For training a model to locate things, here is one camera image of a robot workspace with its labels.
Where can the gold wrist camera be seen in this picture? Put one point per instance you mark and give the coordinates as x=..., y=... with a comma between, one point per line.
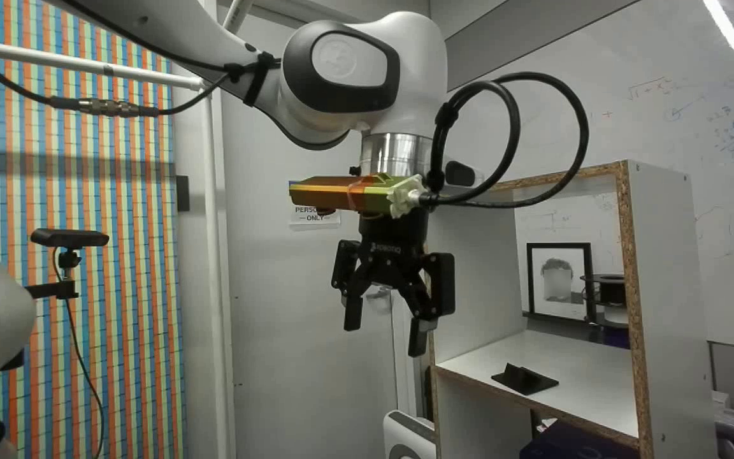
x=374, y=195

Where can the small black object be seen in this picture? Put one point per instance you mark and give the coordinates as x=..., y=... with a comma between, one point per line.
x=523, y=381

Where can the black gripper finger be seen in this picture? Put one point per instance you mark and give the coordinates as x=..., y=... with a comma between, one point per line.
x=352, y=310
x=420, y=334

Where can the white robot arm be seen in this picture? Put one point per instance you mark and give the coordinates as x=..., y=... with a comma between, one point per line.
x=384, y=80

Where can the white shelf cabinet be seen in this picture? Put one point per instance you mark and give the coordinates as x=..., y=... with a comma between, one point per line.
x=654, y=395

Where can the black camera on stand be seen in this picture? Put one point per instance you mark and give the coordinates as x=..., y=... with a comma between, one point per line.
x=68, y=250

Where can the framed portrait picture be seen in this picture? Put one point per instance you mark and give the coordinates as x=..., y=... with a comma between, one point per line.
x=560, y=280

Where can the white air purifier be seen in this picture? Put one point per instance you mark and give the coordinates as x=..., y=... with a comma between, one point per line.
x=408, y=437

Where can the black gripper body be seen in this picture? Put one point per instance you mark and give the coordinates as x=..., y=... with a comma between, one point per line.
x=392, y=254

